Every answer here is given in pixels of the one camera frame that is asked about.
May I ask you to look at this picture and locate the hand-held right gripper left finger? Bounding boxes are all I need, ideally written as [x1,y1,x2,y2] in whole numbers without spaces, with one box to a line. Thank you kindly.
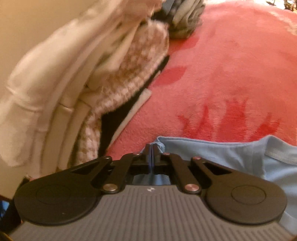
[70,144,152,194]

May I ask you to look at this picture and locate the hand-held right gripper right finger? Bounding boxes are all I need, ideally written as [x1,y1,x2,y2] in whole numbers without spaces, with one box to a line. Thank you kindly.
[152,144,232,194]

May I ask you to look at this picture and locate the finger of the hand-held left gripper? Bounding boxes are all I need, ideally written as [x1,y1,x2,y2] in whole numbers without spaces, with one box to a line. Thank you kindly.
[0,193,23,235]

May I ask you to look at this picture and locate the light blue shirt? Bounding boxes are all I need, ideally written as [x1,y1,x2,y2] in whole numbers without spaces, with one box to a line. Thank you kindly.
[133,135,297,230]

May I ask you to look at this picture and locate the stack of folded cream clothes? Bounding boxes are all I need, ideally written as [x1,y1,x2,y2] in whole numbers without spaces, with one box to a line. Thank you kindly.
[0,0,163,168]

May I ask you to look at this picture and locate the black folded garment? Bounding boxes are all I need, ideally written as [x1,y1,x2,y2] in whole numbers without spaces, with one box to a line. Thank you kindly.
[99,55,170,156]

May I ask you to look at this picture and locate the white flat cloth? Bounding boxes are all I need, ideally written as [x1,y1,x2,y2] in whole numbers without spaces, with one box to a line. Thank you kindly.
[111,89,153,144]

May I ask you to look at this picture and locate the red floral blanket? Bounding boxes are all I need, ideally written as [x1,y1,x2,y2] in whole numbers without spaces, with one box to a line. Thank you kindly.
[105,2,297,160]

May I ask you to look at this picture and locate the brown grey crumpled blanket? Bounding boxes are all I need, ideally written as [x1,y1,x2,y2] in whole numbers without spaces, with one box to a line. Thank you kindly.
[152,0,206,39]

